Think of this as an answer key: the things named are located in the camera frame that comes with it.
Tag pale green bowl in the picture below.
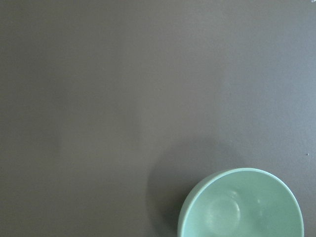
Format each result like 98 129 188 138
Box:
177 168 304 237

